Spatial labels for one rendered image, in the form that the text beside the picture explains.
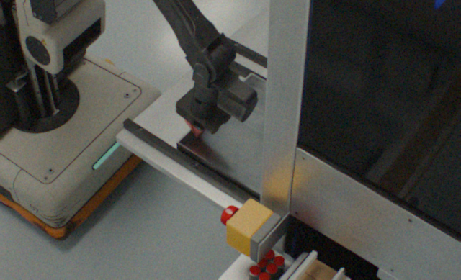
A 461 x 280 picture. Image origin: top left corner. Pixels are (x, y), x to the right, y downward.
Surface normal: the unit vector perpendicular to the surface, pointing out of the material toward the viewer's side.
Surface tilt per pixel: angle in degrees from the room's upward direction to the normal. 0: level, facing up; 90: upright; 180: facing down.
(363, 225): 90
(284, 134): 90
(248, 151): 0
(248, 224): 0
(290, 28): 90
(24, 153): 0
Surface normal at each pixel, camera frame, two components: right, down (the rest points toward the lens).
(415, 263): -0.62, 0.59
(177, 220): 0.00, -0.65
